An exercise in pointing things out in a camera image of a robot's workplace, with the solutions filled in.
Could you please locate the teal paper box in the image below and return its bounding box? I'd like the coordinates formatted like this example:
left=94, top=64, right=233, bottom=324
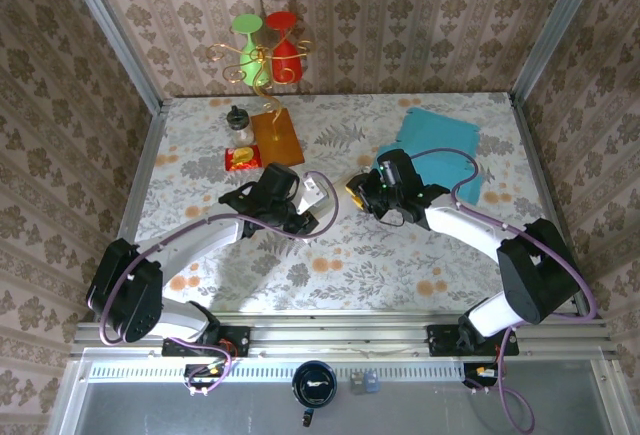
left=375, top=107, right=484, bottom=206

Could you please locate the red snack packet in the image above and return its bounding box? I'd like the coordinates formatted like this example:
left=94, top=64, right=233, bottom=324
left=223, top=144, right=265, bottom=172

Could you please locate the small glass jar, black lid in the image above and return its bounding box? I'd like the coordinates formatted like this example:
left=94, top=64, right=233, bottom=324
left=225, top=105, right=254, bottom=148

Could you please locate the floral patterned table cover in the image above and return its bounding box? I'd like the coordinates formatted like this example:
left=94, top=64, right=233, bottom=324
left=115, top=93, right=576, bottom=314

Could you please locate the red plastic wine glass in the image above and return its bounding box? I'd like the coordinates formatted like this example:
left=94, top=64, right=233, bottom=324
left=264, top=10, right=304, bottom=84

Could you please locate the green plastic wine glass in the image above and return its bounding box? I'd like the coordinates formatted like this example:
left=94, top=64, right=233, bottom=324
left=229, top=13, right=271, bottom=87

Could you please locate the black round mug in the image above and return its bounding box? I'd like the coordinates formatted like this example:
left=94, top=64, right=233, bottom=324
left=291, top=359, right=339, bottom=427

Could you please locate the black power connector block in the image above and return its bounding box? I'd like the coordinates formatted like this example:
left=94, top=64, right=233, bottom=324
left=462, top=362, right=506, bottom=390
left=183, top=363, right=226, bottom=390

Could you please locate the grey metal lower shelf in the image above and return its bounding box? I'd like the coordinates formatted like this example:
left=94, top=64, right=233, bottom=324
left=64, top=379, right=619, bottom=435

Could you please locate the gold wire rack, orange base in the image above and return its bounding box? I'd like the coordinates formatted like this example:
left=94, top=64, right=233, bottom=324
left=207, top=39, right=316, bottom=169

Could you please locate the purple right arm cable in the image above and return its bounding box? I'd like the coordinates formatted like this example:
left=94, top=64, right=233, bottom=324
left=412, top=148, right=599, bottom=431

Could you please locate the aluminium table end rail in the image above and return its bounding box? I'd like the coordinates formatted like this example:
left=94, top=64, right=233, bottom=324
left=69, top=310, right=619, bottom=359

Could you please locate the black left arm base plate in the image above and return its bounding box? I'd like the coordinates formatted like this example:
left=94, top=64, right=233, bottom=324
left=161, top=325, right=251, bottom=358

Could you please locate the aluminium table side rail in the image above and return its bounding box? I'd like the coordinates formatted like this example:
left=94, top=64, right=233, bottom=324
left=93, top=98, right=171, bottom=324
left=508, top=94, right=592, bottom=320

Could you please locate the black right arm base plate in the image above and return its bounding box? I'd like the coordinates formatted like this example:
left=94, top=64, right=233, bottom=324
left=427, top=323, right=520, bottom=357

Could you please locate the slotted white cable duct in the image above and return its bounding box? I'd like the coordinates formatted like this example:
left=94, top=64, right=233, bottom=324
left=87, top=358, right=466, bottom=382

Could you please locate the aluminium frame post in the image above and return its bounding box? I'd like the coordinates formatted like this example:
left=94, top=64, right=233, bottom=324
left=510, top=0, right=610, bottom=106
left=57, top=0, right=169, bottom=114

